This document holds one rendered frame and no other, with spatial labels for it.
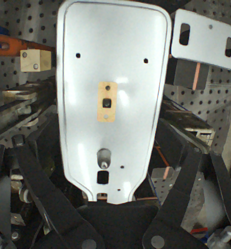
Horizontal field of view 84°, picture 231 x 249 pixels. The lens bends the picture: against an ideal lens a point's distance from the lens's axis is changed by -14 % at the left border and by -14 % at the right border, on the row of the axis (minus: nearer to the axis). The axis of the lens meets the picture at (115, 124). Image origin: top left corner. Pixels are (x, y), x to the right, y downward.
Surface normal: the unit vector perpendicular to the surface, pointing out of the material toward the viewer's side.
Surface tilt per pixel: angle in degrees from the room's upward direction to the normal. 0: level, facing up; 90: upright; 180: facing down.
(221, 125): 0
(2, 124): 81
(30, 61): 0
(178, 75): 0
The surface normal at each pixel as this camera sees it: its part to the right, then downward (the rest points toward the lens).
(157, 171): 0.07, 0.39
